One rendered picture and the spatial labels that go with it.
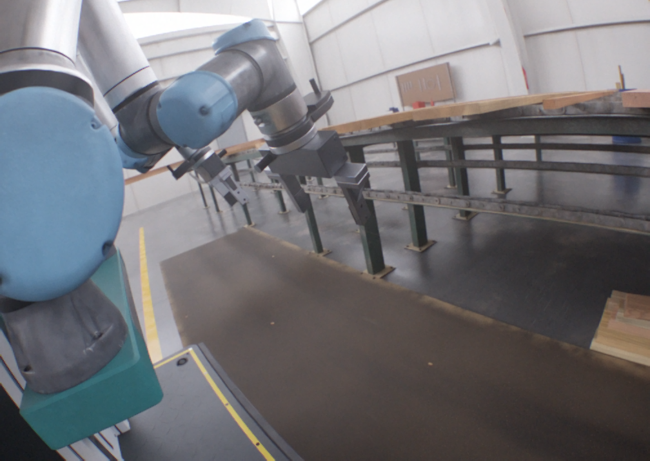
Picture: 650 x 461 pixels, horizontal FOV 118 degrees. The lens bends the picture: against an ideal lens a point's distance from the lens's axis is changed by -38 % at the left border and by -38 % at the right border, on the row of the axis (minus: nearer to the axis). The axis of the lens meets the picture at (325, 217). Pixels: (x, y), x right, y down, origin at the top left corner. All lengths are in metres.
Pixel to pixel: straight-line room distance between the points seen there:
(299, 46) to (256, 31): 11.88
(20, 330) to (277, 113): 0.39
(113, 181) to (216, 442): 0.65
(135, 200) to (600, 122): 10.09
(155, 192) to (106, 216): 9.88
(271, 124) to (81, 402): 0.39
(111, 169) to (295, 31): 12.31
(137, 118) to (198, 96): 0.14
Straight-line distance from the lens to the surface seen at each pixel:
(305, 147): 0.42
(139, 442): 0.87
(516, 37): 7.29
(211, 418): 0.81
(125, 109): 0.42
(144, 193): 10.07
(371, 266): 1.82
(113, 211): 0.20
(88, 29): 0.44
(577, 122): 0.89
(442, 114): 0.83
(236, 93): 0.33
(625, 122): 0.87
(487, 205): 1.09
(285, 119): 0.42
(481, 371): 1.19
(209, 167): 0.81
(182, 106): 0.31
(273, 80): 0.40
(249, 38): 0.39
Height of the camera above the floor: 0.88
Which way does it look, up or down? 16 degrees down
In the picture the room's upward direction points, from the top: 13 degrees counter-clockwise
